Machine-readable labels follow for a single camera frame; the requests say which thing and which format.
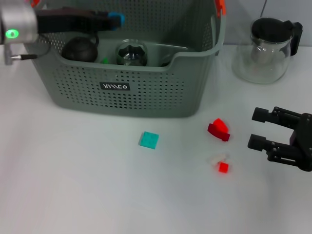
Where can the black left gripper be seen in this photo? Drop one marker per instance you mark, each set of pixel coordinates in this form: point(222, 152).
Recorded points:
point(63, 20)

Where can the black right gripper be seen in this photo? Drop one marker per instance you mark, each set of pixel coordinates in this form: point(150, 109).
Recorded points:
point(304, 143)

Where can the blue square toy brick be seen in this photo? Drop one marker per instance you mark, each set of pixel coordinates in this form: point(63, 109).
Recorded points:
point(116, 17)

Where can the green sloped toy brick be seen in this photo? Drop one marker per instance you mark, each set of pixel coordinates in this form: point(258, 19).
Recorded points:
point(105, 60)

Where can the bright red toy brick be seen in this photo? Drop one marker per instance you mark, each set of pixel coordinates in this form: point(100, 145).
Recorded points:
point(219, 124)

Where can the dark red toy brick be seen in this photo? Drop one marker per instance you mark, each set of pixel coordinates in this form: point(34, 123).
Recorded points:
point(217, 133)

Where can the white toy brick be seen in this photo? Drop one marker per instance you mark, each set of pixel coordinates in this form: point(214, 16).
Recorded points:
point(215, 159)

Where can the teal square toy brick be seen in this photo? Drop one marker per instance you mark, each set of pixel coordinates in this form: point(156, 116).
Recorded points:
point(148, 141)

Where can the grey perforated plastic storage bin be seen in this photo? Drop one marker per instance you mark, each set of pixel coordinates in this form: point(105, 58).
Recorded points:
point(158, 95)

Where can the black ceramic teapot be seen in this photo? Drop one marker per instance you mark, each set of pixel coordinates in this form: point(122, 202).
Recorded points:
point(78, 50)

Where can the small red toy brick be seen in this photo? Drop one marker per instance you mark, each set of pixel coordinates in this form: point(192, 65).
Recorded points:
point(223, 167)

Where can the glass teapot with black lid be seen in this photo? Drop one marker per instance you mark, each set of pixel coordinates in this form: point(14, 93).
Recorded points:
point(260, 69)

